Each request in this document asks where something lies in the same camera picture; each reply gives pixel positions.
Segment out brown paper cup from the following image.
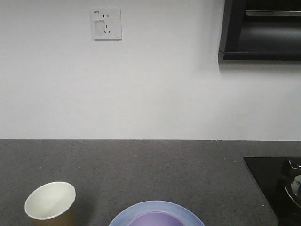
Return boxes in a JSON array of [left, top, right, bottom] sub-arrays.
[[24, 181, 77, 226]]

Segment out silver stove burner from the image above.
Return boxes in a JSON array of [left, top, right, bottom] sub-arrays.
[[282, 159, 301, 208]]

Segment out black gas stove top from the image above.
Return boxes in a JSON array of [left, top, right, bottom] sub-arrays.
[[244, 157, 301, 226]]

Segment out purple plastic bowl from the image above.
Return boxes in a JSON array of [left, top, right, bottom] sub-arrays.
[[128, 212, 184, 226]]

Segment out white wall power socket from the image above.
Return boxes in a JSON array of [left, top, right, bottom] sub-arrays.
[[90, 8, 122, 41]]

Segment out light blue plastic plate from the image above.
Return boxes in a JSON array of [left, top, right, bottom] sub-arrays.
[[110, 200, 204, 226]]

